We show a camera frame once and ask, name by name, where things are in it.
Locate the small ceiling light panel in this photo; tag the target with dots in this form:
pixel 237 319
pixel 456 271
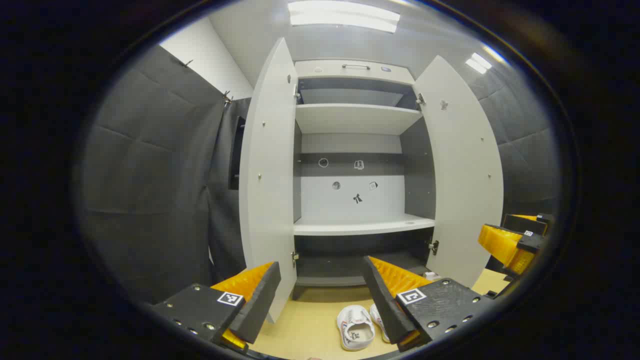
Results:
pixel 478 63

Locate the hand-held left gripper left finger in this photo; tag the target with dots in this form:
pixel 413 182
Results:
pixel 256 310

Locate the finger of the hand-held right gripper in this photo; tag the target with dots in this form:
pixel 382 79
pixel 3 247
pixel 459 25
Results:
pixel 502 245
pixel 525 222

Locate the white book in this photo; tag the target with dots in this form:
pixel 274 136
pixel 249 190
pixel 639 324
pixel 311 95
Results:
pixel 431 275

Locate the grey cabinet door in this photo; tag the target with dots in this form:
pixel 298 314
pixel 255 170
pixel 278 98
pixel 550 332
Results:
pixel 465 175
pixel 270 190

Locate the large ceiling light panel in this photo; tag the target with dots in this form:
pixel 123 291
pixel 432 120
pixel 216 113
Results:
pixel 345 15

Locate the grey shoe cabinet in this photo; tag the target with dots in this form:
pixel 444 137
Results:
pixel 350 120

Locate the white canvas shoe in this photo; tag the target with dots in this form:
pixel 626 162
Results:
pixel 378 317
pixel 355 327

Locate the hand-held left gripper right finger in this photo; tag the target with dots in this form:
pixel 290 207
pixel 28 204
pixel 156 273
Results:
pixel 390 312

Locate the black backdrop cloth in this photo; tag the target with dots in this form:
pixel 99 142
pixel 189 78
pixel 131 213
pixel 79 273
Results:
pixel 150 175

